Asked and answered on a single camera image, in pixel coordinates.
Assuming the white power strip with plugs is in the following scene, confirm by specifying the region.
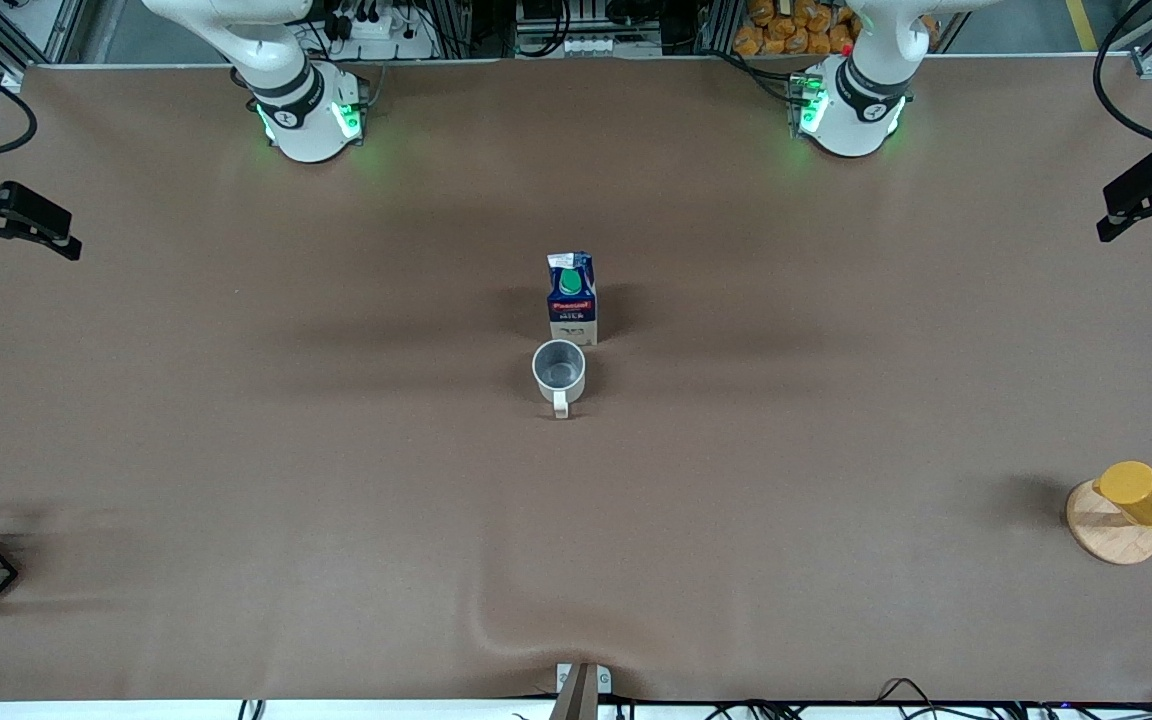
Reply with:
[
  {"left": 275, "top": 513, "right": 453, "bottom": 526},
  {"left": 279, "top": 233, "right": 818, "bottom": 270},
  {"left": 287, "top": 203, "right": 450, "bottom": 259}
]
[{"left": 332, "top": 5, "right": 437, "bottom": 60}]

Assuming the round wooden cup stand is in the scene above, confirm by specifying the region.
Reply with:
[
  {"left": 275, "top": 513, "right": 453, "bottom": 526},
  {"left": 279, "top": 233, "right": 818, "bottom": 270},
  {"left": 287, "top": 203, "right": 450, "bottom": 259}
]
[{"left": 1066, "top": 480, "right": 1152, "bottom": 566}]

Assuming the orange snack bag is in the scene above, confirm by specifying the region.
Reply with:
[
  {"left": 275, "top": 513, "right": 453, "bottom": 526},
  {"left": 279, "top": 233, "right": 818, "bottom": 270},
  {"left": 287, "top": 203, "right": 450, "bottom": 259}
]
[{"left": 732, "top": 0, "right": 864, "bottom": 57}]

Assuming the thin black looped floor cable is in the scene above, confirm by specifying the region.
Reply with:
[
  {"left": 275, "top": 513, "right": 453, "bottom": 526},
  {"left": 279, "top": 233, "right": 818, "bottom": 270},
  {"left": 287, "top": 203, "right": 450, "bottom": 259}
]
[{"left": 876, "top": 677, "right": 942, "bottom": 707}]

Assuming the blue white milk carton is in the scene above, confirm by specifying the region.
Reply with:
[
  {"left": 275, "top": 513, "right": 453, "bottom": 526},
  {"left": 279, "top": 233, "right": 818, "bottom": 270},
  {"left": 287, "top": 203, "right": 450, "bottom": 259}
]
[{"left": 547, "top": 251, "right": 599, "bottom": 348}]

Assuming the brown camera mount pole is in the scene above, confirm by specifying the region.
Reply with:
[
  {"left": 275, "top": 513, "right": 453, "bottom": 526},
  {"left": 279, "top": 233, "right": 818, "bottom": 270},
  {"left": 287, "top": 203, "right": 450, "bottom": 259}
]
[{"left": 548, "top": 664, "right": 599, "bottom": 720}]

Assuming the white empty power strip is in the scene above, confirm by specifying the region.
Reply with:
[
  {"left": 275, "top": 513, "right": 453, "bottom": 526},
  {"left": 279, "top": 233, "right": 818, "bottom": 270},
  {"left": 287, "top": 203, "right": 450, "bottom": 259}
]
[{"left": 563, "top": 34, "right": 664, "bottom": 58}]

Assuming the brown table cover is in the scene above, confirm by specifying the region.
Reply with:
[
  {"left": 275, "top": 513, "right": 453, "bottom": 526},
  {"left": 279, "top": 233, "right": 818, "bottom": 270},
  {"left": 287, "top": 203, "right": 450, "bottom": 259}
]
[{"left": 0, "top": 55, "right": 1152, "bottom": 703}]

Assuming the beige mug grey inside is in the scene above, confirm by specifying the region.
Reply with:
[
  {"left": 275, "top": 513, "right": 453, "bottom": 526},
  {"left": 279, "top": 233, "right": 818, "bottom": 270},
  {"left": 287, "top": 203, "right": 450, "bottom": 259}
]
[{"left": 532, "top": 339, "right": 587, "bottom": 419}]

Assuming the yellow plastic cup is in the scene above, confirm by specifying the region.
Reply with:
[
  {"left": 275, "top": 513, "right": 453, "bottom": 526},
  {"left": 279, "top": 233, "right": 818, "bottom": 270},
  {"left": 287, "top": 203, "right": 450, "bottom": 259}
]
[{"left": 1093, "top": 461, "right": 1152, "bottom": 528}]

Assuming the silver mount bracket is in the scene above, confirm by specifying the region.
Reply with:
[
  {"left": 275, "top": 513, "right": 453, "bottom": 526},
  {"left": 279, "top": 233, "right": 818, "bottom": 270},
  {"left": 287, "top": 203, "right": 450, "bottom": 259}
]
[{"left": 556, "top": 663, "right": 613, "bottom": 695}]

